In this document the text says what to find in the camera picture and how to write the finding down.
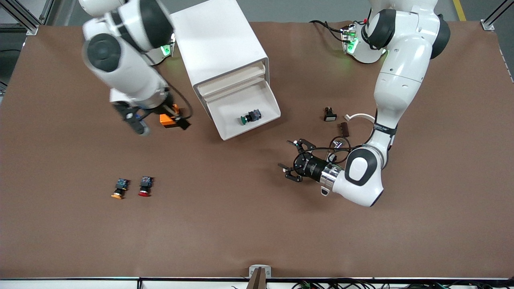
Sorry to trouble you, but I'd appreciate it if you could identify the brown wooden post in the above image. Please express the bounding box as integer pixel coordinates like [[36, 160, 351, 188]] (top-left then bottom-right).
[[246, 268, 269, 289]]

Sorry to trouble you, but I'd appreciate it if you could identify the yellow mushroom push button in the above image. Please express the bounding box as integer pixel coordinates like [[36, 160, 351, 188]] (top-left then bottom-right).
[[111, 178, 129, 200]]

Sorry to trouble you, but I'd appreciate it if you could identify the orange button enclosure box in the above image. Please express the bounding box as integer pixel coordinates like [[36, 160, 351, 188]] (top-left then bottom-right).
[[159, 104, 180, 128]]

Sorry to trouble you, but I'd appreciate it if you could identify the white drawer cabinet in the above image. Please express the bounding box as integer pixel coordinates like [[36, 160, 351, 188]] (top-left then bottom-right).
[[170, 0, 269, 121]]

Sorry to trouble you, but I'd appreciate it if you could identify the aluminium frame profile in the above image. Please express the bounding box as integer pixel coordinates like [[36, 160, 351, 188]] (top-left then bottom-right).
[[481, 0, 514, 31], [0, 0, 55, 36]]

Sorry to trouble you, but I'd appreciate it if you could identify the black base cable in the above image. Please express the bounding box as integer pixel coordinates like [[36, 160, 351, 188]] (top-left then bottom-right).
[[309, 19, 350, 44]]

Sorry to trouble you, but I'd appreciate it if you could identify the red mushroom push button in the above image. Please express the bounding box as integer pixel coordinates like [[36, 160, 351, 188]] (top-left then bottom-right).
[[138, 176, 153, 197]]

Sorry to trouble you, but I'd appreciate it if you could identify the black cable bundle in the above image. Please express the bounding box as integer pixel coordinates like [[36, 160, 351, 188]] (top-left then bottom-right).
[[291, 278, 514, 289]]

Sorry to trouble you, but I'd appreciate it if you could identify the white drawer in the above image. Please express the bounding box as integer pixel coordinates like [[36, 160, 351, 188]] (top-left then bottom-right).
[[204, 77, 281, 141], [194, 60, 269, 97]]

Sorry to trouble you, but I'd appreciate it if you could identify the grey metal bracket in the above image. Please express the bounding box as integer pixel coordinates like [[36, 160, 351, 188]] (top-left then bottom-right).
[[249, 265, 272, 279]]

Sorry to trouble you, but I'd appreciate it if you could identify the white closed drawer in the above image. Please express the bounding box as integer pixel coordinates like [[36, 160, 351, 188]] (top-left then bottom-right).
[[194, 60, 269, 97]]

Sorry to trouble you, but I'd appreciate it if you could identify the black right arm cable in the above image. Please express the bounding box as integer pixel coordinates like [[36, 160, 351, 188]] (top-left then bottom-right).
[[167, 84, 194, 121]]

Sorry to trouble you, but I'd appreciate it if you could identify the green mushroom push button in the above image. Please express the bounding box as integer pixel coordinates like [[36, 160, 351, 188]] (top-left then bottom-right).
[[240, 109, 263, 126]]

